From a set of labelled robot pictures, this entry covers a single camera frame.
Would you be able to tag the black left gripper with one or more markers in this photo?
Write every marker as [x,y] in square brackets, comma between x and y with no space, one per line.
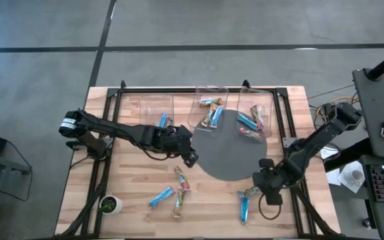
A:
[180,143]

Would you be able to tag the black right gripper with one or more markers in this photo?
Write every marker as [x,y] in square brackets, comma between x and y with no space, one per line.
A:
[273,180]

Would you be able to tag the multicolour granola bar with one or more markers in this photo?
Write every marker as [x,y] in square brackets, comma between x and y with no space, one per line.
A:
[247,192]

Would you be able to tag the blue and purple granola bar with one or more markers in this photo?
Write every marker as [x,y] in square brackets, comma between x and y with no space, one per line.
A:
[169,122]

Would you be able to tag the green and red granola bar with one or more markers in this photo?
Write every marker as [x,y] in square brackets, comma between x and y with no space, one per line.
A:
[182,178]
[258,116]

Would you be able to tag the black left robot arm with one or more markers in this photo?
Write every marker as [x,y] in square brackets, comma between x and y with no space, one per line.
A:
[125,131]

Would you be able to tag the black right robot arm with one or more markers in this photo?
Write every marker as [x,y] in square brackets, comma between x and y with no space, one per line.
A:
[312,146]

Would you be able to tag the clear plastic bin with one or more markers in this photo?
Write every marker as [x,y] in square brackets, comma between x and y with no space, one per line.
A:
[152,110]
[195,113]
[268,110]

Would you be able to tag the grey round mat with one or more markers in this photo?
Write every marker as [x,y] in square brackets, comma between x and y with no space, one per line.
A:
[225,156]

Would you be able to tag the white paper sheet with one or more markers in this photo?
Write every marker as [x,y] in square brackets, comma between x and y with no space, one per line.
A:
[333,176]

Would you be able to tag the white paper napkin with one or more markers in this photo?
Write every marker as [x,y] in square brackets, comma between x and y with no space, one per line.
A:
[348,181]

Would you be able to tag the black slanted bar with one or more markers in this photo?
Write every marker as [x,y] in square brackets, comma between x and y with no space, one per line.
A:
[348,155]

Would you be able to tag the white pot with plant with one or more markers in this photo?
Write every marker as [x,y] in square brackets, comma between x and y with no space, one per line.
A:
[111,205]

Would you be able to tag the white cup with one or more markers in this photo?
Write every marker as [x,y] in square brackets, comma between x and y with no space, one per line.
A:
[357,175]

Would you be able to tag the black caster wheel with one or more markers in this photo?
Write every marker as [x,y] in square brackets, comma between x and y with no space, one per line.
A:
[367,223]

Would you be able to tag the black metal table frame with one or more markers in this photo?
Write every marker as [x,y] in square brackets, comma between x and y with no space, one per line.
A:
[195,90]

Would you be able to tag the grey stand base plate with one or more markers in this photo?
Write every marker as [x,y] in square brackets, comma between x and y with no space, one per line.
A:
[375,110]

